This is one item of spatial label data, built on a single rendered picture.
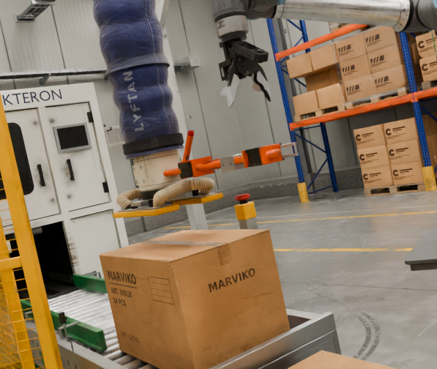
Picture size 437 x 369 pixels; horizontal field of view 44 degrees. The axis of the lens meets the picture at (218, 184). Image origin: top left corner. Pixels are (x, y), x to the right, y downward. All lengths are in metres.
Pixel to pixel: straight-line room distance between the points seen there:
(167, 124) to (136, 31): 0.34
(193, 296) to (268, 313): 0.31
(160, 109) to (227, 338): 0.82
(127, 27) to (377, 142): 8.14
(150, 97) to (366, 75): 8.01
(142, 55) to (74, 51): 9.83
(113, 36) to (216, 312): 1.00
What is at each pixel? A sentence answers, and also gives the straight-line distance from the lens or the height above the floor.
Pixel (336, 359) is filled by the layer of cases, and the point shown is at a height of 0.54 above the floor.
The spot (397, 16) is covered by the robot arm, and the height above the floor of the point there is 1.55.
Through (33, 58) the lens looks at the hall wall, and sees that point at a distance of 11.36.
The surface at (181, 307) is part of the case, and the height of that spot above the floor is 0.80.
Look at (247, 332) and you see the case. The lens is 1.85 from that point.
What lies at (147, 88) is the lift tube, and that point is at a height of 1.52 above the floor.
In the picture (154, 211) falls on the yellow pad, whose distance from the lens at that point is 1.81.
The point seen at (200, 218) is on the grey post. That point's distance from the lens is 4.96.
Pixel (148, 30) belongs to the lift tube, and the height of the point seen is 1.72.
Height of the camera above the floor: 1.23
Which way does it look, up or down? 3 degrees down
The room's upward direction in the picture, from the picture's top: 12 degrees counter-clockwise
